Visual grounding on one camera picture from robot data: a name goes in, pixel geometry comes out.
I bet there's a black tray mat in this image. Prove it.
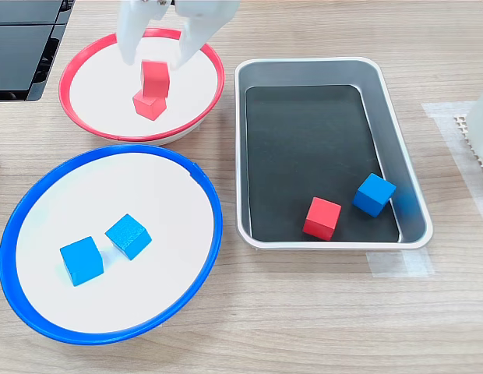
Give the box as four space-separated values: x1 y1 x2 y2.
244 83 401 243

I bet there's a black flat device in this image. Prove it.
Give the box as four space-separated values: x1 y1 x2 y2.
0 0 76 26
0 23 67 103

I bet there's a pale perforated base plate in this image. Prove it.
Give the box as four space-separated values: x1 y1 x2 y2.
453 112 483 184

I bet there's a steel tray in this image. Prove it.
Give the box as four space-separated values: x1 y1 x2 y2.
233 57 435 252

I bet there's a blue-rimmed white plate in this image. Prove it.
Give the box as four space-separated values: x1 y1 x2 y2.
0 143 224 347

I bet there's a blue cube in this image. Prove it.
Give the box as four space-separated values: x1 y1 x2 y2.
104 213 153 262
351 172 397 218
59 235 105 288

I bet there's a red-rimmed white plate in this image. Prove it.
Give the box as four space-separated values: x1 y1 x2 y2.
58 26 226 147

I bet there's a clear tape strip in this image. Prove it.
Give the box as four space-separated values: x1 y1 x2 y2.
365 248 436 279

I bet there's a red cube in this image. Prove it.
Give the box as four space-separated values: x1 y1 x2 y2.
140 59 171 99
132 90 167 122
301 196 343 242

